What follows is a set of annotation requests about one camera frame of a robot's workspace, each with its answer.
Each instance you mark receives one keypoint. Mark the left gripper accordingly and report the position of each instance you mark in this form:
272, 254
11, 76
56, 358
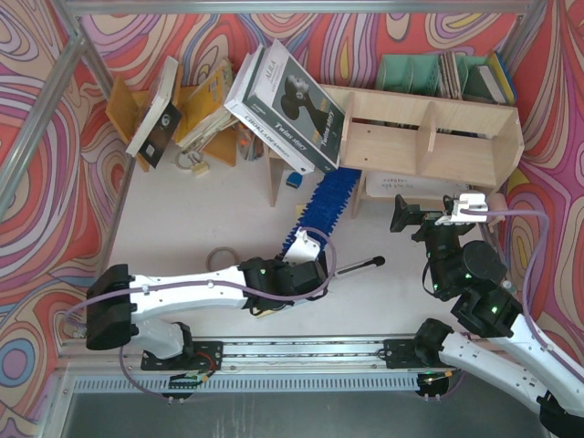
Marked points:
320, 272

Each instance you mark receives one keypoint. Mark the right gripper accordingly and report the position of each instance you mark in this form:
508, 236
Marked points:
429, 223

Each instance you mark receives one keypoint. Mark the white and black utility knife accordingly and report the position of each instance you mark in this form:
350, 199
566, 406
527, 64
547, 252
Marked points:
373, 262

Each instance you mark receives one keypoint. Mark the blue microfiber duster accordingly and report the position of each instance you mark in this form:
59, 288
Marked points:
327, 203

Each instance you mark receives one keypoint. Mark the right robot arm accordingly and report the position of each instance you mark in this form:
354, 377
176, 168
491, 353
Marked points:
536, 371

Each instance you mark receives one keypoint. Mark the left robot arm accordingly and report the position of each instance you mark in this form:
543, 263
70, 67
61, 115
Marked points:
128, 310

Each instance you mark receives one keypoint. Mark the wooden desktop bookshelf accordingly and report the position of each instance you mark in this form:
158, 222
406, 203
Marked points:
445, 139

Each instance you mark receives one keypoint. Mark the white paper notebook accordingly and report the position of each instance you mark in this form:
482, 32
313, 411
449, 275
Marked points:
386, 185

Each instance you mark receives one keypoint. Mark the yellow and blue calculator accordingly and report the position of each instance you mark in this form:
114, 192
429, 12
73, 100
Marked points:
269, 313

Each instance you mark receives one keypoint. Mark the yellow sticky note pad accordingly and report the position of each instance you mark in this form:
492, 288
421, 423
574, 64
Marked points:
299, 209

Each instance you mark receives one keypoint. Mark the blue pencil sharpener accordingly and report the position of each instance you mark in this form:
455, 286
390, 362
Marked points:
294, 180

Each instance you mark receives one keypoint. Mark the pink pig toy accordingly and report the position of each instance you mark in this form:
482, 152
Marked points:
496, 202

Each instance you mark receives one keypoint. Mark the colored pencils cup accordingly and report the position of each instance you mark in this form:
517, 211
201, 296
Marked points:
248, 144

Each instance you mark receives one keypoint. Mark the white Chokladfabriken book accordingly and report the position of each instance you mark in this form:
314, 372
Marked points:
234, 102

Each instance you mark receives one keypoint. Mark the teal file organizer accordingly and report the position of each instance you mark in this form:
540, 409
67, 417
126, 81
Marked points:
423, 75

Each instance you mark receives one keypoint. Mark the yellow books stack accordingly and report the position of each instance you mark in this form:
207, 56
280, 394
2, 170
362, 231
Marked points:
202, 107

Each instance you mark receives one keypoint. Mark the blue and yellow book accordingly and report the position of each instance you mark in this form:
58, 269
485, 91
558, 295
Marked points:
496, 66

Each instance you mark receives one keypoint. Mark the Twins story dark book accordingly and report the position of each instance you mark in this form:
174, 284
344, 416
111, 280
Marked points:
295, 107

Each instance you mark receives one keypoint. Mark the white book black cover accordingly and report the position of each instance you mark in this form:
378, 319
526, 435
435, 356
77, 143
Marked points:
158, 117

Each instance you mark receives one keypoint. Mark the yellow wooden book stand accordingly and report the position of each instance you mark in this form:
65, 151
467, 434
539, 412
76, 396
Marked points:
122, 110

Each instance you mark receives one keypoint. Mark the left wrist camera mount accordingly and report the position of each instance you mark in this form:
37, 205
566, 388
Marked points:
303, 248

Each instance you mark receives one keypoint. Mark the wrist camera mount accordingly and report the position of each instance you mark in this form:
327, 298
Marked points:
303, 248
466, 208

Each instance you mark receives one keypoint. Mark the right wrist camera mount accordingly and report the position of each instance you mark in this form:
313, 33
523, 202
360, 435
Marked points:
466, 208

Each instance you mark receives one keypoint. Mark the brass padlock with ring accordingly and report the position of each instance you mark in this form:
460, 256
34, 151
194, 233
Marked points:
192, 162

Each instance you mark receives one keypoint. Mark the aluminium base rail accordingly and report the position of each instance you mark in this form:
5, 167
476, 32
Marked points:
301, 354

